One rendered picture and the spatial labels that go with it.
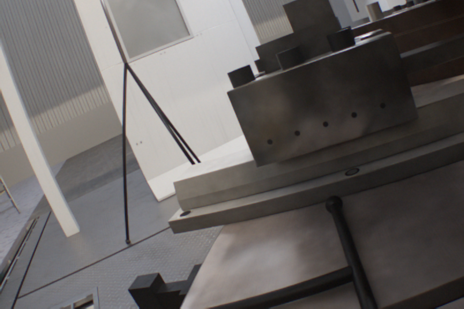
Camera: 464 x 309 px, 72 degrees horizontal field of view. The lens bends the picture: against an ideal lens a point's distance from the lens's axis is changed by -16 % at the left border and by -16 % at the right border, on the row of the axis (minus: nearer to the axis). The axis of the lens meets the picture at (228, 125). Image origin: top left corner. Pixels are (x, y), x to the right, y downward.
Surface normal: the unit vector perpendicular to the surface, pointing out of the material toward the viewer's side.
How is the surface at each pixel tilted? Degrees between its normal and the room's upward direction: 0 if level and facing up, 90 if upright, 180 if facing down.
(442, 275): 0
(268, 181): 90
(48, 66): 90
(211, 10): 90
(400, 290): 0
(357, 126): 90
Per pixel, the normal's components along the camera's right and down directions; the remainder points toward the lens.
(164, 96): 0.37, 0.00
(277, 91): -0.32, 0.28
